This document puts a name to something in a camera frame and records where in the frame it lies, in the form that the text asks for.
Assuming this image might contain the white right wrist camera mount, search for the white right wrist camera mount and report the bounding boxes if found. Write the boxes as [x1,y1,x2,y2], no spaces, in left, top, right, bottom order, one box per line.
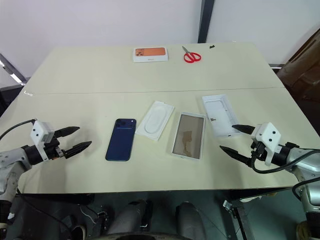
[250,121,282,167]

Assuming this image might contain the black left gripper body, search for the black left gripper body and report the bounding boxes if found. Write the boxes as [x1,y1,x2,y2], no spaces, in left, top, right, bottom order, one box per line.
[43,136,69,161]

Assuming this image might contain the white insert tray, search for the white insert tray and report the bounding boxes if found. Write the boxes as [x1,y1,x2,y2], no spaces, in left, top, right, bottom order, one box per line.
[135,100,175,142]

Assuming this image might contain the white phone box lid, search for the white phone box lid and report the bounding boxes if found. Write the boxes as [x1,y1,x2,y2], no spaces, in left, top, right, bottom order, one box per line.
[201,93,245,139]

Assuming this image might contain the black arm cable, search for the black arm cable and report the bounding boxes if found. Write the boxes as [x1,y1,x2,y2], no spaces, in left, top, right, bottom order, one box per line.
[250,147,320,175]
[0,119,36,141]

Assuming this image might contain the dark vertical post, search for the dark vertical post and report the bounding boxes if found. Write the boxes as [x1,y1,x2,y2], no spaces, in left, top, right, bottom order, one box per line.
[198,0,216,44]

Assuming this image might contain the metal table bracket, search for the metal table bracket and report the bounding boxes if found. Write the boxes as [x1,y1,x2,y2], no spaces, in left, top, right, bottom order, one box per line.
[223,199,252,240]

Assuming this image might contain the closed orange-print phone box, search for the closed orange-print phone box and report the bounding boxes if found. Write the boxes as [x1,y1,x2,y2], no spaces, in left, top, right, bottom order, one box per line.
[132,46,170,64]

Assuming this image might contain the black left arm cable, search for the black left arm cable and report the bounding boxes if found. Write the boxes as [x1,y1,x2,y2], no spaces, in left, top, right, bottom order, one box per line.
[0,119,36,141]

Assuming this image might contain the white phone box base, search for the white phone box base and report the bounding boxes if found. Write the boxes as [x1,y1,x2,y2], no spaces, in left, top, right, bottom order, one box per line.
[171,112,207,161]

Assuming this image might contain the dark blue smartphone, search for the dark blue smartphone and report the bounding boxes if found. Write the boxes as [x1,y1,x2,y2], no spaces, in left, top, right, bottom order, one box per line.
[105,118,137,162]

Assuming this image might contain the dark rounded shape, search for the dark rounded shape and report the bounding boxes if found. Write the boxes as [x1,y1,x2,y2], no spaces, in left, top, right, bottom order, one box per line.
[109,199,154,236]

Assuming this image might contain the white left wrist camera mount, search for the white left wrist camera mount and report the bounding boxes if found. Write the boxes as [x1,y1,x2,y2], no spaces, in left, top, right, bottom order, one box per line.
[29,120,55,162]

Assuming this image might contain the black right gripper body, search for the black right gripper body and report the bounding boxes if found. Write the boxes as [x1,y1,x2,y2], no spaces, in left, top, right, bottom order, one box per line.
[246,140,267,167]

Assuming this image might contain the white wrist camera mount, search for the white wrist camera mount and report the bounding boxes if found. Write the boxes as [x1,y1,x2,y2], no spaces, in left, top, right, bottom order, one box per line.
[29,120,55,162]
[250,121,282,167]

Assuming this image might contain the grey metal frame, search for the grey metal frame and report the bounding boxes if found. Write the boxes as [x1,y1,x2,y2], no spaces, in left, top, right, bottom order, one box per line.
[0,53,27,83]

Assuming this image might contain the red-handled scissors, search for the red-handled scissors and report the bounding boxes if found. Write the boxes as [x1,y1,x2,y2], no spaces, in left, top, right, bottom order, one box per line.
[181,45,203,64]

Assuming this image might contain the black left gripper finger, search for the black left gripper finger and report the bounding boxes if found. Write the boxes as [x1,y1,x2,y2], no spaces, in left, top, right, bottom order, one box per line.
[53,126,81,139]
[63,140,93,159]

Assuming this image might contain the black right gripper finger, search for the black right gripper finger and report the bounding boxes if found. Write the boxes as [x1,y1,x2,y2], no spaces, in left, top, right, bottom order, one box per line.
[219,145,252,167]
[231,123,256,135]

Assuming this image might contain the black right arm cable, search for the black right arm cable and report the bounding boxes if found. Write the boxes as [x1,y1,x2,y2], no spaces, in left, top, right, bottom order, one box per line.
[250,147,320,175]

